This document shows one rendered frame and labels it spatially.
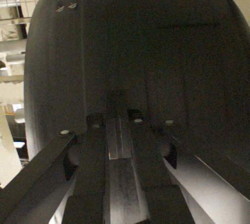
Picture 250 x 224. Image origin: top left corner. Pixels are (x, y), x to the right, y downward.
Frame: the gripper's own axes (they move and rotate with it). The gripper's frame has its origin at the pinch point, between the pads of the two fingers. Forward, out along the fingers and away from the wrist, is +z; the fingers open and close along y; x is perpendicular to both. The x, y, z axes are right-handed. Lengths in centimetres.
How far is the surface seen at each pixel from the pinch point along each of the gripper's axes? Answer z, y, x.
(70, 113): 3.8, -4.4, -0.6
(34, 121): 5.8, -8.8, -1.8
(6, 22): 60, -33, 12
